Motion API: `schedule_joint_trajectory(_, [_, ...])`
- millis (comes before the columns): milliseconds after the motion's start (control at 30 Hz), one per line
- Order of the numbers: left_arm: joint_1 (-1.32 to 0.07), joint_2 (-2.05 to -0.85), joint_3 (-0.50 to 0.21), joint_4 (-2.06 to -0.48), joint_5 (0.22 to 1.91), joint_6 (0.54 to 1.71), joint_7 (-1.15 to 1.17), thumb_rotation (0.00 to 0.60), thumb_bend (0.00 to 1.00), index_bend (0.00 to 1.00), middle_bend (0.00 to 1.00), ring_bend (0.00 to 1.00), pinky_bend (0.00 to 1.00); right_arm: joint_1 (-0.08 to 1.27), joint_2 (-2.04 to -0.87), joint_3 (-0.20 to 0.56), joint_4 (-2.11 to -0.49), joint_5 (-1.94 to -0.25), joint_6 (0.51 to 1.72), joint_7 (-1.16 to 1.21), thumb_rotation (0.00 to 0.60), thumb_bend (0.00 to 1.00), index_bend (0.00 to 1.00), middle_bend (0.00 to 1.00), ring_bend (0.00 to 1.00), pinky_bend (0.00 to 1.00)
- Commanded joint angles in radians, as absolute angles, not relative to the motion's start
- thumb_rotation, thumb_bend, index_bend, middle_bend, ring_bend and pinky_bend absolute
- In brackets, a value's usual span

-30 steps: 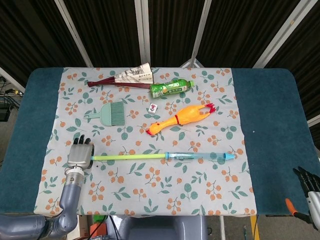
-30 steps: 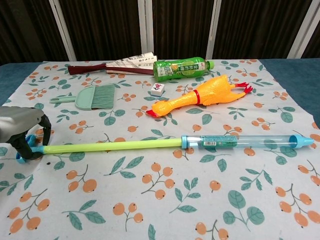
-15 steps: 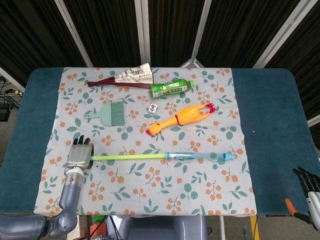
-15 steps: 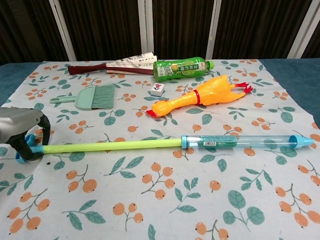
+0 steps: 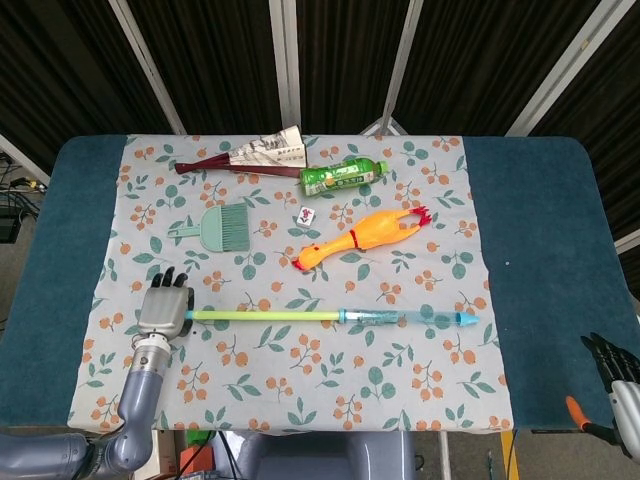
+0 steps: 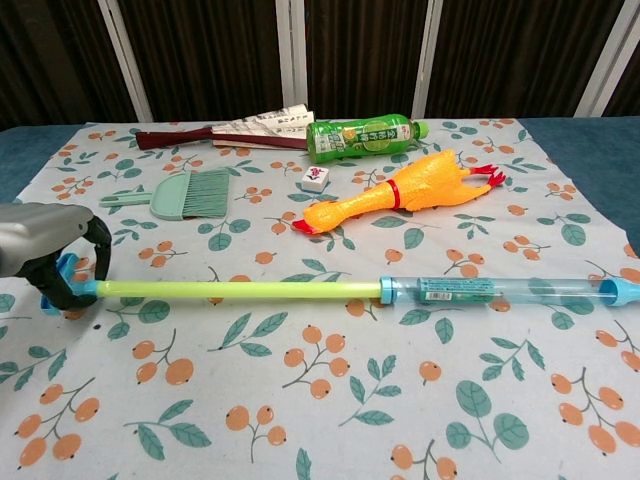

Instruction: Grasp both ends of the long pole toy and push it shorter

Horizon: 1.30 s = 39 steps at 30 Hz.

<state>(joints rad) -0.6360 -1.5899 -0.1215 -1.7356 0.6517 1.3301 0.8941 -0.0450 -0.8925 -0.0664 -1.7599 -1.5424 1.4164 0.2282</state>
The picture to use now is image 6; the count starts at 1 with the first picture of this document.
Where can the white frame post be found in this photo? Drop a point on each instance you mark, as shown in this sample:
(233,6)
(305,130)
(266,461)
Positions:
(427,60)
(291,60)
(125,60)
(607,60)

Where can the green plastic drink bottle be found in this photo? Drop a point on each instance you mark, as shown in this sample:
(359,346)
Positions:
(365,139)

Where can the folding paper fan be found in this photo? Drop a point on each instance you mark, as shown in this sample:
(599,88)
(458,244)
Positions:
(165,138)

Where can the clear blue plastic tube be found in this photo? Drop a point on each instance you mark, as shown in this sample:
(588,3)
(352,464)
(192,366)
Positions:
(550,291)

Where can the floral fruit print tablecloth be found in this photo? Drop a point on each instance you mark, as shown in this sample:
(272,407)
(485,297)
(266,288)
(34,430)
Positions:
(320,400)

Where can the white mahjong tile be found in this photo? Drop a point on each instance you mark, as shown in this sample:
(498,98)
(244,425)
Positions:
(315,179)

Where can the small green hand brush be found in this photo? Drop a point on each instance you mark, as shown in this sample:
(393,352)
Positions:
(205,192)

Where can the yellow-green plastic rod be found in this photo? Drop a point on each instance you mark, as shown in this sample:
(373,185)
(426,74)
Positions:
(225,289)

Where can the yellow rubber chicken toy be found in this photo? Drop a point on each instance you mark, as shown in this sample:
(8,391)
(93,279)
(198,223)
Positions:
(425,186)

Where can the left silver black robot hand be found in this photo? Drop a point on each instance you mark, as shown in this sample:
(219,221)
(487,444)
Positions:
(35,235)

